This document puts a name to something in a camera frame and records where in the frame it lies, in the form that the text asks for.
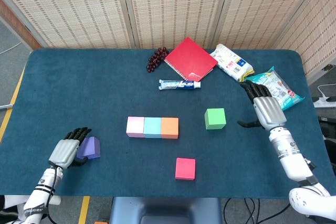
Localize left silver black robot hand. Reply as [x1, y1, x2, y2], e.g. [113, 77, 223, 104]
[48, 126, 92, 169]

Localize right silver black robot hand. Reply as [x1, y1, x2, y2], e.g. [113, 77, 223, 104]
[237, 79, 287, 131]

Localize purple foam cube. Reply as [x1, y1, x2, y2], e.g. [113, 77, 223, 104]
[76, 136, 101, 160]

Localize green foam cube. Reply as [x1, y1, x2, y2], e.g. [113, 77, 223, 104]
[204, 108, 227, 130]

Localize pink foam cube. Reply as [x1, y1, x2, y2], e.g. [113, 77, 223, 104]
[125, 116, 145, 138]

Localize light blue foam cube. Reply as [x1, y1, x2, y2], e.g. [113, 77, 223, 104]
[143, 117, 162, 138]

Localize orange foam cube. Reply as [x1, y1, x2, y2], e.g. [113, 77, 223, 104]
[161, 117, 180, 140]

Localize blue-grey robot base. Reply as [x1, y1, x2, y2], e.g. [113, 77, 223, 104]
[109, 197, 223, 224]

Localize teal clear snack bag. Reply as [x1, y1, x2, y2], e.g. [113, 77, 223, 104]
[244, 66, 306, 111]

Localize white power strip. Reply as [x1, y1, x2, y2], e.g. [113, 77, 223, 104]
[313, 97, 336, 109]

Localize black equipment case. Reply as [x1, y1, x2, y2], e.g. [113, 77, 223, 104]
[317, 115, 336, 177]

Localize white yellow-edged snack bag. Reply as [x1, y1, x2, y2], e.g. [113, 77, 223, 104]
[209, 43, 255, 82]

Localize teal felt table cloth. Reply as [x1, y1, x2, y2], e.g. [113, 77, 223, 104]
[0, 48, 336, 200]

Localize blue white toothpaste tube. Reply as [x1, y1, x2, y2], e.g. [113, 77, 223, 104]
[158, 79, 202, 91]

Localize red spiral notebook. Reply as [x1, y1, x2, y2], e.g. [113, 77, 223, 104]
[163, 37, 219, 82]

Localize red foam cube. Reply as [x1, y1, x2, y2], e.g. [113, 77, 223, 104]
[175, 157, 196, 181]

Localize dark red grape bunch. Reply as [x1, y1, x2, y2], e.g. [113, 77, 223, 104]
[145, 47, 170, 73]

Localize woven bamboo folding screen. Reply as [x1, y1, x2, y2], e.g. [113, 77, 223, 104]
[0, 0, 336, 78]

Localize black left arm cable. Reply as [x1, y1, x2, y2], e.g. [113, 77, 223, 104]
[39, 162, 59, 224]

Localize white power cord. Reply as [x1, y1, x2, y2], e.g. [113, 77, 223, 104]
[317, 83, 336, 99]

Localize black floor cables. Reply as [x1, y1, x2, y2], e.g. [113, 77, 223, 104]
[223, 197, 292, 224]

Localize grey floor cable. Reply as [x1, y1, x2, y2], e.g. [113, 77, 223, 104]
[0, 41, 23, 55]

